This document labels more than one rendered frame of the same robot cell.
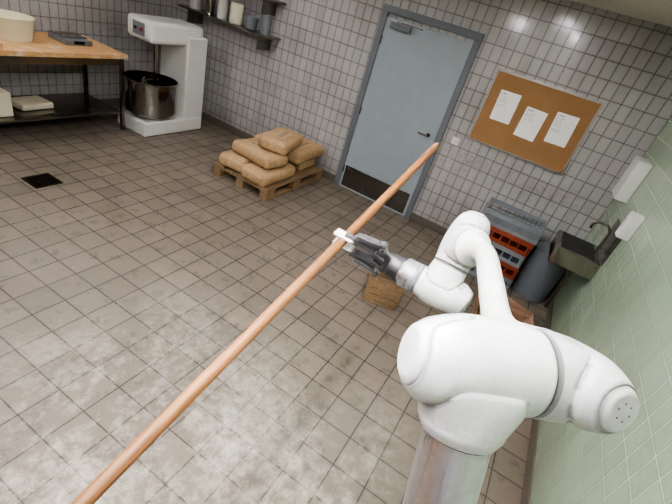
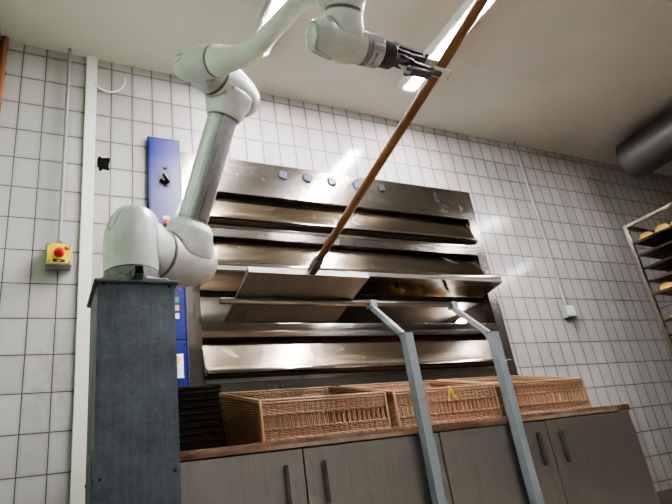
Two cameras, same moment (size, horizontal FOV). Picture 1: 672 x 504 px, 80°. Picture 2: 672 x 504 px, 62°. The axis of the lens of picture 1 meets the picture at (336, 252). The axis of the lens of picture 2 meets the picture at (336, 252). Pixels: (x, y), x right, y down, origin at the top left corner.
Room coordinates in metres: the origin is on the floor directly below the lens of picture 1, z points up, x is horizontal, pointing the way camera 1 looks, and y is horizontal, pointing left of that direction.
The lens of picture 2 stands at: (1.63, -1.27, 0.41)
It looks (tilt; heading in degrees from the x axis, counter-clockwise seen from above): 23 degrees up; 129
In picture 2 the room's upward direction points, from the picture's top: 9 degrees counter-clockwise
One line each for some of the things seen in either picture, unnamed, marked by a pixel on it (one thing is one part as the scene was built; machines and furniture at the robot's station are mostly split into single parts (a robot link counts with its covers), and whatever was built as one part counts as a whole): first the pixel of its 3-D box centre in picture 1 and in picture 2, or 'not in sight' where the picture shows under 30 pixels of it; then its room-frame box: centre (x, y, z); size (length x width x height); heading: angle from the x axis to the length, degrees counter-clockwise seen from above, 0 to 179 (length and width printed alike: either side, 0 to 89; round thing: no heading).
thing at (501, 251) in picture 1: (497, 243); not in sight; (4.01, -1.62, 0.38); 0.60 x 0.40 x 0.15; 67
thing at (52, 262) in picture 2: not in sight; (58, 256); (-0.59, -0.36, 1.46); 0.10 x 0.07 x 0.10; 69
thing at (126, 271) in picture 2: not in sight; (132, 281); (0.25, -0.50, 1.03); 0.22 x 0.18 x 0.06; 159
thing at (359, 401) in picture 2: not in sight; (301, 410); (-0.05, 0.43, 0.72); 0.56 x 0.49 x 0.28; 70
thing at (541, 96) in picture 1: (530, 121); not in sight; (4.49, -1.49, 1.55); 1.04 x 0.02 x 0.74; 69
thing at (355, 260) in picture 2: not in sight; (357, 261); (-0.10, 1.06, 1.54); 1.79 x 0.11 x 0.19; 69
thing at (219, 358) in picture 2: not in sight; (373, 352); (-0.10, 1.06, 1.02); 1.79 x 0.11 x 0.19; 69
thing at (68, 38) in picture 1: (70, 38); not in sight; (4.57, 3.55, 0.94); 0.32 x 0.30 x 0.07; 69
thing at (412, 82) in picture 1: (397, 120); not in sight; (4.94, -0.22, 1.08); 1.14 x 0.09 x 2.16; 69
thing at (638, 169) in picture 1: (631, 179); not in sight; (3.73, -2.27, 1.45); 0.28 x 0.11 x 0.36; 159
